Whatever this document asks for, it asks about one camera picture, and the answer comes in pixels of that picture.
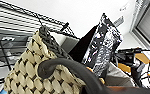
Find black wire shelf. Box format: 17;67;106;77
0;0;79;84

